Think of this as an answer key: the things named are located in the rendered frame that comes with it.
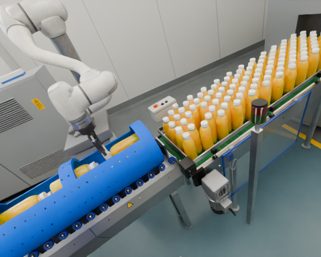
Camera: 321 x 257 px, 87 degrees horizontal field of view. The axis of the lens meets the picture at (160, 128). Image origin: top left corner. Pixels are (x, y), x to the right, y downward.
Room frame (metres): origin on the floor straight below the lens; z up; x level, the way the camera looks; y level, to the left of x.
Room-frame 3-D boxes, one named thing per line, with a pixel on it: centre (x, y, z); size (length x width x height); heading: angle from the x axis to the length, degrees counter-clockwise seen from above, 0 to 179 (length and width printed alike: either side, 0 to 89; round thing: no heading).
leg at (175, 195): (0.69, 0.08, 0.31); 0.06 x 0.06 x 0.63; 17
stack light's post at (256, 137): (0.54, -0.43, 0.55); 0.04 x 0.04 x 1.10; 17
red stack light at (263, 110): (0.54, -0.43, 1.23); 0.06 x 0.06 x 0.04
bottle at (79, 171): (0.62, 0.50, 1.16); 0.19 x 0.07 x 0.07; 107
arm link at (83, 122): (0.73, 0.34, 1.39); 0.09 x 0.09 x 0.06
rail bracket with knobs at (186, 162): (0.60, -0.06, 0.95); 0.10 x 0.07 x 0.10; 17
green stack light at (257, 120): (0.54, -0.43, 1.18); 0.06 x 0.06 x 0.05
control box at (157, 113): (1.11, -0.07, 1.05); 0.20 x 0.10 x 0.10; 107
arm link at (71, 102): (0.74, 0.32, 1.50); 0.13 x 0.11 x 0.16; 113
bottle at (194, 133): (0.74, -0.17, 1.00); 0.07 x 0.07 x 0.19
